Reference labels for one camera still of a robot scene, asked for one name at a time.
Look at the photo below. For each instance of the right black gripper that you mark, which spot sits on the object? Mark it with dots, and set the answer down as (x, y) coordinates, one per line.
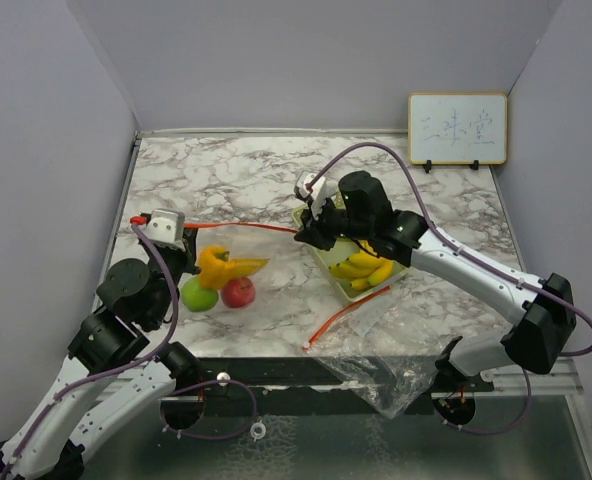
(313, 230)

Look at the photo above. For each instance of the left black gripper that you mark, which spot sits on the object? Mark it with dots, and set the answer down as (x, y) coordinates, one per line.
(189, 255)

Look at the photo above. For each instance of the green plastic basket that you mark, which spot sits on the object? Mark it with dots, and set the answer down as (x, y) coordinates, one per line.
(342, 249)

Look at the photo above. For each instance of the green apple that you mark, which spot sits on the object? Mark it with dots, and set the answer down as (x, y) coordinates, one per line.
(197, 298)

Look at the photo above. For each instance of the orange yellow bell pepper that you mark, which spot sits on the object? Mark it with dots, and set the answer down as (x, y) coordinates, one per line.
(217, 268)

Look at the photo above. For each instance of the red apple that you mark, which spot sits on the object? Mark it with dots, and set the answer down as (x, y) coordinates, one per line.
(238, 293)

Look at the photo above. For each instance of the clear zip bag red zipper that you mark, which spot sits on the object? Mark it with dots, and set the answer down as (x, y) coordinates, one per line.
(285, 273)

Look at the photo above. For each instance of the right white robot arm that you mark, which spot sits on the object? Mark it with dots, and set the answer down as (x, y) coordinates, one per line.
(538, 310)

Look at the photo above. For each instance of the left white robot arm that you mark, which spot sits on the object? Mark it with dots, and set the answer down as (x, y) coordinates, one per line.
(106, 379)

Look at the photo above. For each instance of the yellow banana bunch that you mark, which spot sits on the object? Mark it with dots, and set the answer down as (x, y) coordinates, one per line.
(364, 269)

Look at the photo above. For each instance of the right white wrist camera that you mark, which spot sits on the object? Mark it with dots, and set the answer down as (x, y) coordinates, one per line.
(314, 193)

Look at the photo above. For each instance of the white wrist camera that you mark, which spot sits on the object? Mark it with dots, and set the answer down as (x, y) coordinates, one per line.
(314, 193)
(163, 227)

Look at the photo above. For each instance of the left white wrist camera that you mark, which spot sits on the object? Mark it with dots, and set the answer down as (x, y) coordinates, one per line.
(163, 227)

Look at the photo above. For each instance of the small whiteboard wooden frame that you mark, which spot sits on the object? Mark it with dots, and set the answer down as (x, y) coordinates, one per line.
(457, 128)

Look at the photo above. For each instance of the black mounting rail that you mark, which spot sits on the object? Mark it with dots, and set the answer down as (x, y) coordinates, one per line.
(305, 386)

